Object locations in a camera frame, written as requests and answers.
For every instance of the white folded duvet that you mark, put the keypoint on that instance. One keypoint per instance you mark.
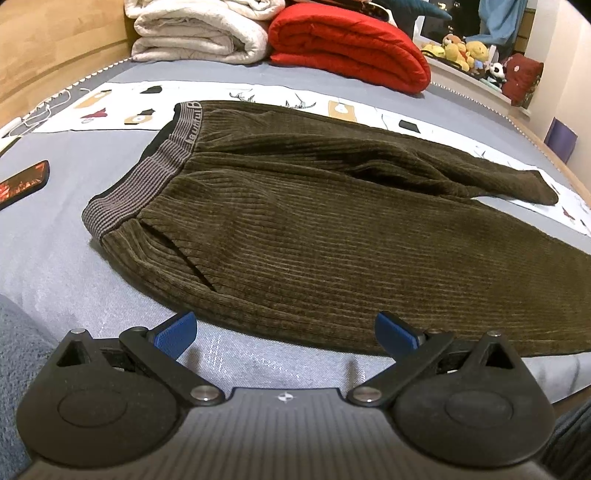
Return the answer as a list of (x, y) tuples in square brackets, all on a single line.
[(198, 32)]

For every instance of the yellow bear plush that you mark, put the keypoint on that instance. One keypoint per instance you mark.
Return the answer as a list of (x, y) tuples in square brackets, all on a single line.
[(478, 53)]

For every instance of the grey fleece blanket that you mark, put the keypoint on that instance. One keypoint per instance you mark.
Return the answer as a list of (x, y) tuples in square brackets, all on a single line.
[(21, 369)]

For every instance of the wooden headboard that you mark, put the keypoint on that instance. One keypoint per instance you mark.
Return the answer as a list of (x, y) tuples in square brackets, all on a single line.
[(51, 41)]

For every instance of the phone with red case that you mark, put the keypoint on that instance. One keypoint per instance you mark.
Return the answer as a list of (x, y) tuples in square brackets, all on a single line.
[(23, 182)]

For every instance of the dark red cushion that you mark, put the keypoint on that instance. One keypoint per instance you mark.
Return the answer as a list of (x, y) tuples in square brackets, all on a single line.
[(524, 78)]

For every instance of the purple box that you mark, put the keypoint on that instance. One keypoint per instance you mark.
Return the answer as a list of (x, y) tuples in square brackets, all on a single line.
[(561, 138)]

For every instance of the orange bear plush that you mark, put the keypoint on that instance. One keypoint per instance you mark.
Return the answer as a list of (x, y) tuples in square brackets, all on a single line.
[(455, 46)]

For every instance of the grey bed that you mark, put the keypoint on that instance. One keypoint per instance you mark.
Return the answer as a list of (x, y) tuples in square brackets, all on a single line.
[(69, 258)]

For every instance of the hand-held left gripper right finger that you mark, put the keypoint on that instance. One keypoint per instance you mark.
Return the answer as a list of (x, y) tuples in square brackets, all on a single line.
[(395, 334)]

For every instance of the panda plush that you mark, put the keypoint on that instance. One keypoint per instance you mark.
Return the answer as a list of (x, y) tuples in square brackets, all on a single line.
[(497, 74)]

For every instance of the white printed cloth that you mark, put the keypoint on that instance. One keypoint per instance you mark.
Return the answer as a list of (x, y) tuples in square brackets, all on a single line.
[(115, 106)]

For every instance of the red folded duvet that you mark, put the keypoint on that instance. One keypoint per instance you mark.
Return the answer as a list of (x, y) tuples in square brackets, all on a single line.
[(351, 46)]

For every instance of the blue hanging cloth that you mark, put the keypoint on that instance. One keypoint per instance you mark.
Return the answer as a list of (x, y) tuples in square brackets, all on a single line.
[(503, 21)]

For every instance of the teal plush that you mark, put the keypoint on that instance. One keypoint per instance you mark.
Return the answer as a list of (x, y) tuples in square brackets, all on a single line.
[(415, 8)]

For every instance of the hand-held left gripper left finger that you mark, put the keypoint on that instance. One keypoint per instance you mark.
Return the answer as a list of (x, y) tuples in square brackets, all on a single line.
[(178, 334)]

